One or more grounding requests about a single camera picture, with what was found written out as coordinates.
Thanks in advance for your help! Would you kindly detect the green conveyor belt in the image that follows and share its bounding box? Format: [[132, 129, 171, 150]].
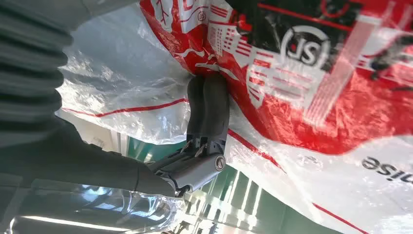
[[126, 136, 343, 234]]

